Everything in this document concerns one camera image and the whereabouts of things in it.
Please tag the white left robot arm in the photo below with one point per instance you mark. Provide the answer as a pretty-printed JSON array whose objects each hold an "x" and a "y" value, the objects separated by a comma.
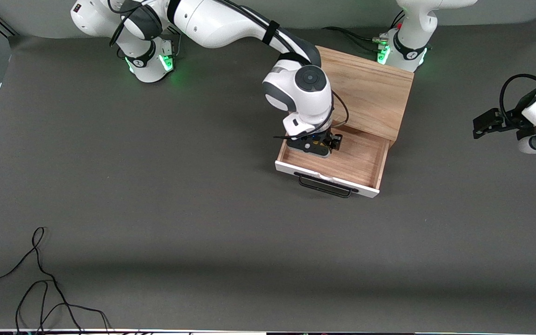
[{"x": 412, "y": 28}]

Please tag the wooden drawer cabinet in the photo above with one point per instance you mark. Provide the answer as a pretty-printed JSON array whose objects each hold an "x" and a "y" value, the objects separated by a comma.
[{"x": 370, "y": 88}]

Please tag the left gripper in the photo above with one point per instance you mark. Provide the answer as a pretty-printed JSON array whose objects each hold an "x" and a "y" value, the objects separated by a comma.
[{"x": 511, "y": 118}]

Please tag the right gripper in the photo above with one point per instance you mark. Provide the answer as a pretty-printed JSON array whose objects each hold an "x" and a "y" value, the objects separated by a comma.
[{"x": 331, "y": 141}]

